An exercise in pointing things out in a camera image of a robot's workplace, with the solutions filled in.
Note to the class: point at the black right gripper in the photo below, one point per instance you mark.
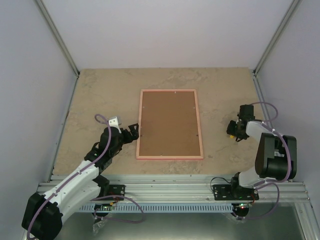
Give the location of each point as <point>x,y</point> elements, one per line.
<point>230,131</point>

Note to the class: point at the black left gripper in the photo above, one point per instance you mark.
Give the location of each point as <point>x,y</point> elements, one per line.
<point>135,134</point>

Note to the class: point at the pink picture frame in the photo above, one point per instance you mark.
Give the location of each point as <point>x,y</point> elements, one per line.
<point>169,125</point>

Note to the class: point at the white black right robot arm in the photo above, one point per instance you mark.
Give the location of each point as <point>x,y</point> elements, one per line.
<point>276,156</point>

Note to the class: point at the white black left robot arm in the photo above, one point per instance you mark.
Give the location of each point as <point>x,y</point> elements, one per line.
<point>46,213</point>

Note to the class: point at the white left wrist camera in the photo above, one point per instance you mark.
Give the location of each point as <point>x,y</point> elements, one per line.
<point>115,122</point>

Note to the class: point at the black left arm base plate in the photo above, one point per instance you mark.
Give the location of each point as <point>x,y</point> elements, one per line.
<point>113,189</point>

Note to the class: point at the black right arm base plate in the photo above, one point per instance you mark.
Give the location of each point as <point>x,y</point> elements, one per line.
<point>228,192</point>

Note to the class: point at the grey slotted cable duct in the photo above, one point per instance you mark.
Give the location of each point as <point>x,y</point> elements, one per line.
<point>127,207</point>

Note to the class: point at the right aluminium corner post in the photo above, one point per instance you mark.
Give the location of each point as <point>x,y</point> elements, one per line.
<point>294,5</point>

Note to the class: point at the aluminium corner post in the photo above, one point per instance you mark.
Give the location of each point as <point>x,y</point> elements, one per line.
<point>57,36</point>
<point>294,5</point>

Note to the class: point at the left aluminium corner post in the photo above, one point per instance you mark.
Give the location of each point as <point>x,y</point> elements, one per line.
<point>57,36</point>

